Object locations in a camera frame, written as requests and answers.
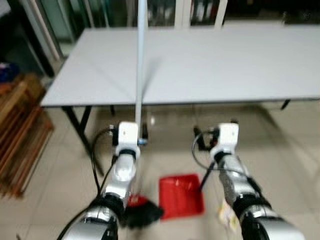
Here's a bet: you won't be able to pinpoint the red dustpan with blue handle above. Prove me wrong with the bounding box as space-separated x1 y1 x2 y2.
158 170 216 221

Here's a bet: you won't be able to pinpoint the light blue handled broom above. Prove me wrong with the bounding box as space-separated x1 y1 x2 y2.
122 0 166 231

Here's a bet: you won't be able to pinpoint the white folding table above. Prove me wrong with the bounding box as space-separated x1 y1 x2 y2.
40 25 320 176

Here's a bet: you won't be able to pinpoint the white framed glass cabinet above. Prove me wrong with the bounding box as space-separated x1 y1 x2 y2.
40 0 320 28

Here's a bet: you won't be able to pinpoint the brown wooden slatted rack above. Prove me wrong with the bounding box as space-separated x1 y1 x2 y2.
0 75 55 198

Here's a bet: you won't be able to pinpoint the stacked blue boxes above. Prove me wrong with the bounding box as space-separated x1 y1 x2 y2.
0 62 21 83

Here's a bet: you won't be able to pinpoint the black desk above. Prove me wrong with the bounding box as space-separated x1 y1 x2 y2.
0 0 53 78

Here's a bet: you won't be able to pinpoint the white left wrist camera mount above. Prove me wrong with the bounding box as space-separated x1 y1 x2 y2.
117 121 141 156

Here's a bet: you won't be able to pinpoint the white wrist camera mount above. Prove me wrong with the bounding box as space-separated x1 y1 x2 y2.
117 121 141 156
210 122 240 158

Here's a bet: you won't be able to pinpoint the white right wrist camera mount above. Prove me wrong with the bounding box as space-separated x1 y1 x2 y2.
210 122 240 158

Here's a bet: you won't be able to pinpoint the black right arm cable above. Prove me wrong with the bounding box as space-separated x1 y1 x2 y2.
191 130 251 178

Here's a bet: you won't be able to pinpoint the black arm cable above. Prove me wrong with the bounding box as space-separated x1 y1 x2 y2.
90 127 118 196
191 130 251 178

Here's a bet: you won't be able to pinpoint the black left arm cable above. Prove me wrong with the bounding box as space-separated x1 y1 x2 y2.
90 127 118 196

